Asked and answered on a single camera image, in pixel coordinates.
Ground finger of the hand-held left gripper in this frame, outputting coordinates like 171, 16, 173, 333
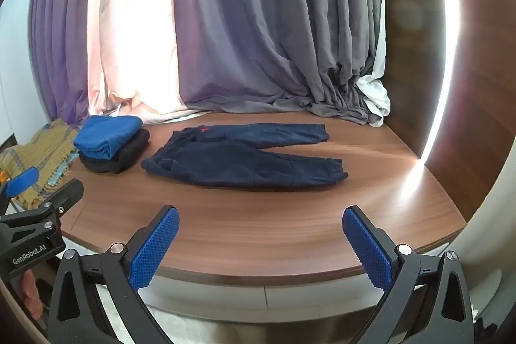
0, 167, 39, 204
41, 178, 84, 222

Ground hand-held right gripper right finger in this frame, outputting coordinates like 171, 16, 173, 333
342, 206, 476, 344

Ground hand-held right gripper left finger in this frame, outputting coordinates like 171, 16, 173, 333
46, 204, 181, 344

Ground navy blue pants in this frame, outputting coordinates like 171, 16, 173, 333
140, 123, 348, 192

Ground person's left hand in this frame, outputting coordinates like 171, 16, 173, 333
19, 270, 45, 322

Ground yellow plaid blanket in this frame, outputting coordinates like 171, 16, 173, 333
0, 118, 83, 211

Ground folded black garment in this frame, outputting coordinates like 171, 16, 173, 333
79, 129, 151, 174

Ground folded blue garment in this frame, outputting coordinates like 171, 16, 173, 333
73, 115, 144, 160

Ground narrow purple curtain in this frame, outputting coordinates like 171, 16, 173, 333
31, 0, 99, 125

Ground white cloth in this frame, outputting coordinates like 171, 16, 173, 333
356, 46, 392, 117

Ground grey purple curtain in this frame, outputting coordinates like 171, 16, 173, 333
173, 0, 388, 127

